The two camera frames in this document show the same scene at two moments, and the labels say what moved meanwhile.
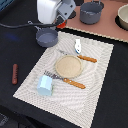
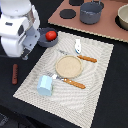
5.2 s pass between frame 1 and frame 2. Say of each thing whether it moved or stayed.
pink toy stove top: stayed
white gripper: moved
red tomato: moved
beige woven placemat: stayed
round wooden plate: stayed
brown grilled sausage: stayed
